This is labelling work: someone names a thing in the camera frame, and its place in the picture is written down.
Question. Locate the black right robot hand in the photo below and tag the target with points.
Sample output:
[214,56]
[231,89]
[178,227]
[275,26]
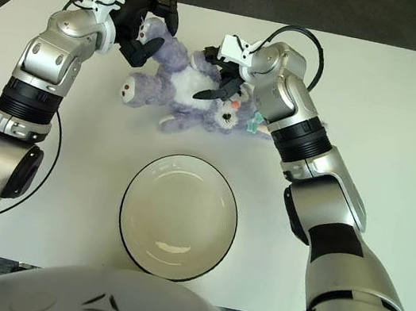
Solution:
[230,83]

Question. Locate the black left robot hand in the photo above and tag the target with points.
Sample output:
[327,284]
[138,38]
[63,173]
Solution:
[129,17]

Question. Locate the purple plush bunny doll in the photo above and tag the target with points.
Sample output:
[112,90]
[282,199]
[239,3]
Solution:
[196,109]

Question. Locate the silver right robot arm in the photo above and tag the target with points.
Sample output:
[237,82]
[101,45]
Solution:
[285,84]

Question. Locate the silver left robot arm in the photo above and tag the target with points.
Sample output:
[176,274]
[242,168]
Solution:
[56,56]

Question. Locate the white plate with black rim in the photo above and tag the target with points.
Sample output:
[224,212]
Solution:
[180,219]

